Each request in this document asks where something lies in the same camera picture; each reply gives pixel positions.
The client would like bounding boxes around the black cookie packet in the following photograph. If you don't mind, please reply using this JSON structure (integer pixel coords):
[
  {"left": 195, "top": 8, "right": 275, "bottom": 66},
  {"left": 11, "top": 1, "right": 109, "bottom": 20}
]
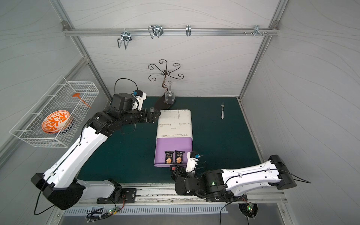
[
  {"left": 165, "top": 151, "right": 175, "bottom": 165},
  {"left": 174, "top": 151, "right": 185, "bottom": 164}
]

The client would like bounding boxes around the purple drawer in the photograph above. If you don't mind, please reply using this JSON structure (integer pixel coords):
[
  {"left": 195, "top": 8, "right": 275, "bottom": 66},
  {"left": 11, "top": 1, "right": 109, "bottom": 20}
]
[{"left": 154, "top": 137, "right": 193, "bottom": 168}]

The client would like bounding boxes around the white drawer cabinet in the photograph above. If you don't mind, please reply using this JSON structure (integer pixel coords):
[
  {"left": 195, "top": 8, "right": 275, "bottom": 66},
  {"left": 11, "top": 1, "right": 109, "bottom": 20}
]
[{"left": 156, "top": 109, "right": 193, "bottom": 138}]

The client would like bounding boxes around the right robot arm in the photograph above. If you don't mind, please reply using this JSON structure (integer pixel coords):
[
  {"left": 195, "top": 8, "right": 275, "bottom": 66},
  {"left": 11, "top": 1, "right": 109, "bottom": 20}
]
[{"left": 170, "top": 155, "right": 297, "bottom": 203}]

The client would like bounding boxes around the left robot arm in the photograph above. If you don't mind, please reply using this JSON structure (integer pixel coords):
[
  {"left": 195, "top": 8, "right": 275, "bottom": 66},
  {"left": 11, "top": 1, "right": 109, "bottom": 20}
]
[{"left": 31, "top": 90, "right": 161, "bottom": 210}]

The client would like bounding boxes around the metal fork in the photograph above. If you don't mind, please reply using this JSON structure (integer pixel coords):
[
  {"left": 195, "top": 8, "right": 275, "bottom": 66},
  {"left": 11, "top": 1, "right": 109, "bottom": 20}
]
[{"left": 221, "top": 102, "right": 225, "bottom": 120}]

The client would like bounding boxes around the orange spatula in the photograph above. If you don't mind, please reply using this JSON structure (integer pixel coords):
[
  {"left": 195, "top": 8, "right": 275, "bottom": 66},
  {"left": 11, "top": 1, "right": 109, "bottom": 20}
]
[{"left": 72, "top": 93, "right": 91, "bottom": 108}]

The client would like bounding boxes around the metal hook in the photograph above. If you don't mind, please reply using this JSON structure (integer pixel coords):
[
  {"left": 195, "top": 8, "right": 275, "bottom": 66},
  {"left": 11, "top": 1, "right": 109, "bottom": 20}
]
[
  {"left": 117, "top": 29, "right": 132, "bottom": 50},
  {"left": 244, "top": 25, "right": 269, "bottom": 37},
  {"left": 186, "top": 25, "right": 191, "bottom": 37},
  {"left": 148, "top": 25, "right": 164, "bottom": 39}
]

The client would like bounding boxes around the orange patterned plate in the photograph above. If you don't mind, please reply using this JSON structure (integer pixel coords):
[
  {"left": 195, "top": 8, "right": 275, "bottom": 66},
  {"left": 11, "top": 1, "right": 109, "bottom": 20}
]
[{"left": 41, "top": 110, "right": 73, "bottom": 134}]

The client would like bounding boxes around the white vent strip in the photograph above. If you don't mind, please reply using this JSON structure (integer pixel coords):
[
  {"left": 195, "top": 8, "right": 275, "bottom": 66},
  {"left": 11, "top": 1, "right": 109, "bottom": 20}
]
[{"left": 63, "top": 204, "right": 228, "bottom": 217}]

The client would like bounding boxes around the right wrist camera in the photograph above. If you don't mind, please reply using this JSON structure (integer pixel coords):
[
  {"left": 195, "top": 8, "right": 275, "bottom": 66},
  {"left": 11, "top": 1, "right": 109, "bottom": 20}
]
[{"left": 186, "top": 151, "right": 201, "bottom": 173}]

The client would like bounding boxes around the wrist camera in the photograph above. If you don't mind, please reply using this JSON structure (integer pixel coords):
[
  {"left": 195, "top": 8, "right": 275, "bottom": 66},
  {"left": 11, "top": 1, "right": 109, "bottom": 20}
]
[
  {"left": 186, "top": 151, "right": 201, "bottom": 173},
  {"left": 132, "top": 90, "right": 147, "bottom": 111}
]

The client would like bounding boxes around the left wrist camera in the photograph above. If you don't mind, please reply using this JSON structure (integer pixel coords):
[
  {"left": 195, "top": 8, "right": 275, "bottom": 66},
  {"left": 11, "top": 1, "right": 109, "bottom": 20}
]
[{"left": 132, "top": 90, "right": 147, "bottom": 111}]

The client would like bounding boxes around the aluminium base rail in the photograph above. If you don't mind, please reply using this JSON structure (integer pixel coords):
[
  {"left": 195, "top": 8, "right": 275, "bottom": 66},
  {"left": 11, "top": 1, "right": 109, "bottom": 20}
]
[{"left": 56, "top": 184, "right": 288, "bottom": 207}]

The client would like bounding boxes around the brown wire mug tree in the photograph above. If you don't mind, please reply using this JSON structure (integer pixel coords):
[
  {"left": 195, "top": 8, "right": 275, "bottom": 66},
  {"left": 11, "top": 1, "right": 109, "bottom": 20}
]
[{"left": 148, "top": 59, "right": 184, "bottom": 111}]

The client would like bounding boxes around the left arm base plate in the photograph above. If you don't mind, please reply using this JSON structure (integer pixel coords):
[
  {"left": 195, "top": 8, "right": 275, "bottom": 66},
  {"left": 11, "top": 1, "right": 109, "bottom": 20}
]
[{"left": 96, "top": 188, "right": 137, "bottom": 204}]

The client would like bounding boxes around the white wire basket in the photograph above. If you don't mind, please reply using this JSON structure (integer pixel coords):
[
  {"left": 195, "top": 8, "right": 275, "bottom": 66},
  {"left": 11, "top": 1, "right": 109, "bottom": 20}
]
[{"left": 10, "top": 77, "right": 99, "bottom": 148}]

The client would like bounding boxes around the aluminium top rail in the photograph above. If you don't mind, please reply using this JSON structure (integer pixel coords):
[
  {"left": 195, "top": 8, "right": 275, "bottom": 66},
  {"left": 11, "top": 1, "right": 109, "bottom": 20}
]
[{"left": 63, "top": 27, "right": 280, "bottom": 37}]

